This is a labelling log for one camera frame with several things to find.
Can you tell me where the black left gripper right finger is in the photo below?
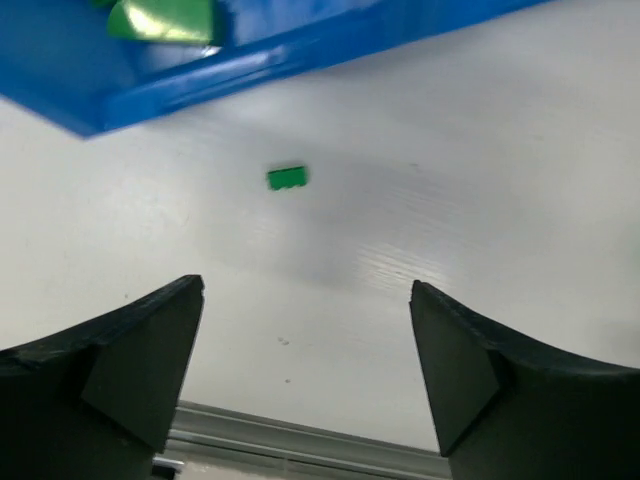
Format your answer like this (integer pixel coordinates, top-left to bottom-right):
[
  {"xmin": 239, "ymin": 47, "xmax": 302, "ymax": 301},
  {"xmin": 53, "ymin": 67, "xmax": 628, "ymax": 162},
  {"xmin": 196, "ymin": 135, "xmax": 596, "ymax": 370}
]
[{"xmin": 410, "ymin": 281, "xmax": 639, "ymax": 479}]

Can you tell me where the small green lego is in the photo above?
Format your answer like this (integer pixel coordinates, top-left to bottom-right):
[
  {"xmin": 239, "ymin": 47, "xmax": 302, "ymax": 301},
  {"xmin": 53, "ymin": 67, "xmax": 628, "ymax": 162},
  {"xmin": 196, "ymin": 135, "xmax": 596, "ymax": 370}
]
[{"xmin": 266, "ymin": 165, "xmax": 309, "ymax": 191}]

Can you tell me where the blue plastic divided bin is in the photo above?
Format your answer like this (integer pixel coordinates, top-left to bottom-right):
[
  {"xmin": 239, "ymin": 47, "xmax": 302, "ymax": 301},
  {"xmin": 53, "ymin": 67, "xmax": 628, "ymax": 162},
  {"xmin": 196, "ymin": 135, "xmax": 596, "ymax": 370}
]
[{"xmin": 1, "ymin": 1, "xmax": 524, "ymax": 137}]

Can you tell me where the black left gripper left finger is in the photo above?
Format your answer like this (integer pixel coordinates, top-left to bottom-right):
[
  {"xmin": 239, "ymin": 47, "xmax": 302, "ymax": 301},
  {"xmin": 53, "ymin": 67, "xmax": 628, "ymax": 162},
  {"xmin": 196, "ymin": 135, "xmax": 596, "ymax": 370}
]
[{"xmin": 1, "ymin": 275, "xmax": 204, "ymax": 479}]

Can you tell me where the green square lego brick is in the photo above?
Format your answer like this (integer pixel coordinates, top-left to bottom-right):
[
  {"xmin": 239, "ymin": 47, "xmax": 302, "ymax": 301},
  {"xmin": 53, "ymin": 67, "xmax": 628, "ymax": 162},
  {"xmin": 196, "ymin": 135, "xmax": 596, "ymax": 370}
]
[{"xmin": 102, "ymin": 0, "xmax": 225, "ymax": 46}]

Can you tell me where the aluminium frame rail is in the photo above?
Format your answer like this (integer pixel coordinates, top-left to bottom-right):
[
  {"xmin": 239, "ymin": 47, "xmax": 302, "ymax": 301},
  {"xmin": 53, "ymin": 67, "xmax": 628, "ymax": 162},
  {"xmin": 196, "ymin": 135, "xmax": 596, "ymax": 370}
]
[{"xmin": 165, "ymin": 402, "xmax": 451, "ymax": 479}]

